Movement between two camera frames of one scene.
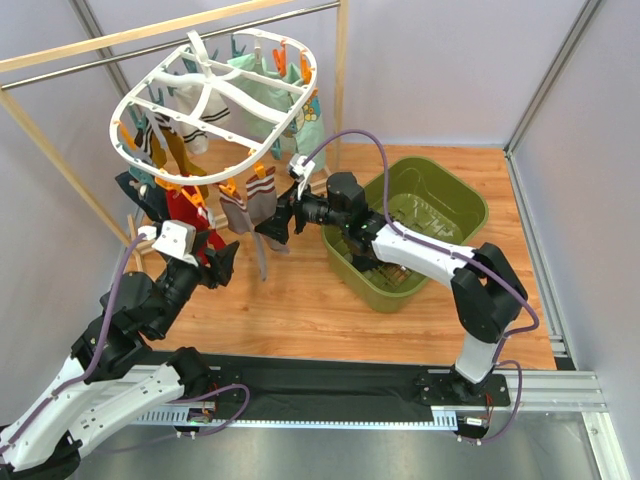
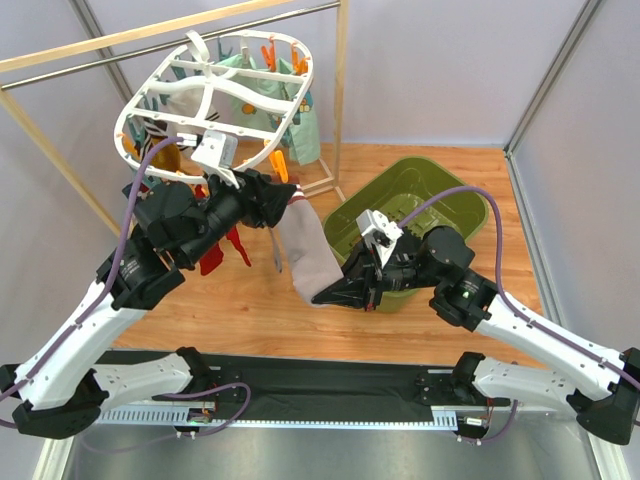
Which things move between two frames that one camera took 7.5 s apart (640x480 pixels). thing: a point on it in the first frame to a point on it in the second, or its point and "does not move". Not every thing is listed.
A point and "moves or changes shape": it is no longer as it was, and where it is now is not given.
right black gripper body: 289,212 to 373,279
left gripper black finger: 221,270 to 274,199
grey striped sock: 238,220 moves or changes shape
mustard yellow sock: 177,143 to 167,157
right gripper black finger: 278,226 to 347,291
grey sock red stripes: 262,200 moves or changes shape
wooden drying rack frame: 16,113 does not move
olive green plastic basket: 428,199 does not move
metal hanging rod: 168,46 does not move
